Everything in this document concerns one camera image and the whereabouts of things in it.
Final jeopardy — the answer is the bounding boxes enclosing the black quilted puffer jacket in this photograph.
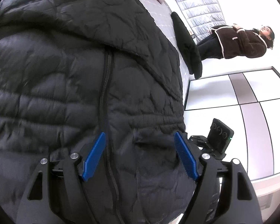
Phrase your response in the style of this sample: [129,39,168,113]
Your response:
[0,0,196,223]

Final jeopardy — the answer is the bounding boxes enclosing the white grey wardrobe doors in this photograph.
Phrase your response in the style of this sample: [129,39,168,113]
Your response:
[184,67,280,180]

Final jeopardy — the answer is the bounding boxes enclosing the black garment on bed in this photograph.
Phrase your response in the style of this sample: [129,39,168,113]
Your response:
[171,12,202,79]

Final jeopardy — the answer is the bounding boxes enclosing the bystander in brown fleece jacket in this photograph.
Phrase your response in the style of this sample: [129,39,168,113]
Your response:
[197,25,275,60]

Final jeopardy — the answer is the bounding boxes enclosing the light grey quilted blanket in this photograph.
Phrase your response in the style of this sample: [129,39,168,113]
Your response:
[175,0,226,43]

